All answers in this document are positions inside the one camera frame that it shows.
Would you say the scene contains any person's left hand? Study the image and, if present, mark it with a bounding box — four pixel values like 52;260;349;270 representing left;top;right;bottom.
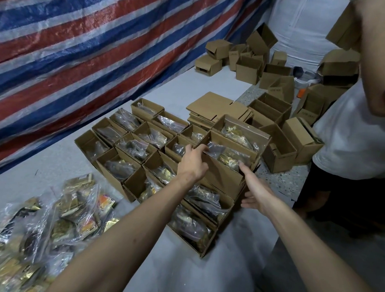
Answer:
176;143;211;183

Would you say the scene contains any person's right hand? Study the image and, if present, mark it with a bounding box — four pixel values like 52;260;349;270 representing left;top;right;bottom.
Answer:
237;163;278;217

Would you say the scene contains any cardboard box with bag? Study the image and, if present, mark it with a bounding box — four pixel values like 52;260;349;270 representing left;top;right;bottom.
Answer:
194;129;263;201

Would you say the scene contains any person's right forearm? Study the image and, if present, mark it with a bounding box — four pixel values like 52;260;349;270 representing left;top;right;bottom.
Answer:
259;206;385;292

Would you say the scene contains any person's left forearm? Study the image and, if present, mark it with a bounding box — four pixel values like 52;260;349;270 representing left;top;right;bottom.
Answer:
45;171;201;292

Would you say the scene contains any stack of flat cardboard sheets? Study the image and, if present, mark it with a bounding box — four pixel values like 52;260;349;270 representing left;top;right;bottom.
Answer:
185;91;255;133

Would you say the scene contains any group of filled cardboard boxes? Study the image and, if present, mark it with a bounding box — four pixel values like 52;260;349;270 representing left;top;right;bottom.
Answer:
70;96;273;261

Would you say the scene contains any pile of empty cardboard boxes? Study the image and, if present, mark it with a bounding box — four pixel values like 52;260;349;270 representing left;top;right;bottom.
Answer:
191;20;363;176

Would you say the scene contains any red white blue striped tarp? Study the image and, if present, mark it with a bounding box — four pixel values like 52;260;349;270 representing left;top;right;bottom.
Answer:
0;0;275;190

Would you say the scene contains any pile of clear plastic bags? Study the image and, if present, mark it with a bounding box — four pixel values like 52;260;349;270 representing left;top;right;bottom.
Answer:
0;170;123;292

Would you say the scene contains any folded brown cardboard box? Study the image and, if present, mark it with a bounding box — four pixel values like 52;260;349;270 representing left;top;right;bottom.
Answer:
325;0;364;52

